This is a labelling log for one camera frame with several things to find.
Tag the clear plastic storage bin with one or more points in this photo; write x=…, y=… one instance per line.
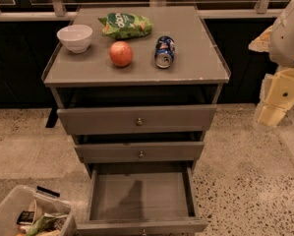
x=29, y=199

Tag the grey top drawer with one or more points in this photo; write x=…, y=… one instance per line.
x=142, y=119

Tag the black item in bin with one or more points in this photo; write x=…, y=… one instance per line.
x=26, y=218

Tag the white ceramic bowl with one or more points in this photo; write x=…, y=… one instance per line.
x=76, y=38

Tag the grey middle drawer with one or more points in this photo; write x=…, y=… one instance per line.
x=139, y=152

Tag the red apple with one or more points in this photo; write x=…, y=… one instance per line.
x=121, y=53

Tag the grey drawer cabinet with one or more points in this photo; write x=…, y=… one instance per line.
x=90, y=80

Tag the blue soda can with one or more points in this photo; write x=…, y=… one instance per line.
x=164, y=52

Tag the grey open bottom drawer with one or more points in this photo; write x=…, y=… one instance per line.
x=142, y=200

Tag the green chip bag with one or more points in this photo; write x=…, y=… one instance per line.
x=125, y=26

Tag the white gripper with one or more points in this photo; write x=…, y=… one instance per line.
x=286, y=41

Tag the green packet in bin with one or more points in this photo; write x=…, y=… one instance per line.
x=48, y=225

